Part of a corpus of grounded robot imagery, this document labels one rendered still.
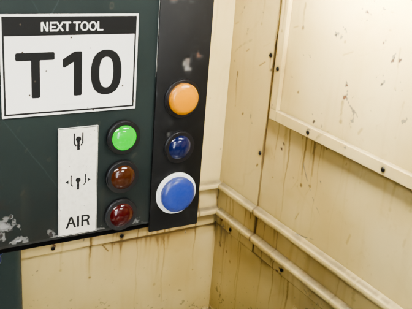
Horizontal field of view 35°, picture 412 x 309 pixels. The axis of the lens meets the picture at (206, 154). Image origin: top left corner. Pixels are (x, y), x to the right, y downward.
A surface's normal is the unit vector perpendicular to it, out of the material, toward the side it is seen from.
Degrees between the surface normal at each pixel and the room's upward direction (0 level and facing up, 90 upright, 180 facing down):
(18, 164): 90
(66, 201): 90
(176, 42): 90
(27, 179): 90
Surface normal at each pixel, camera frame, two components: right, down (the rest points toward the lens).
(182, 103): 0.44, 0.37
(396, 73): -0.86, 0.11
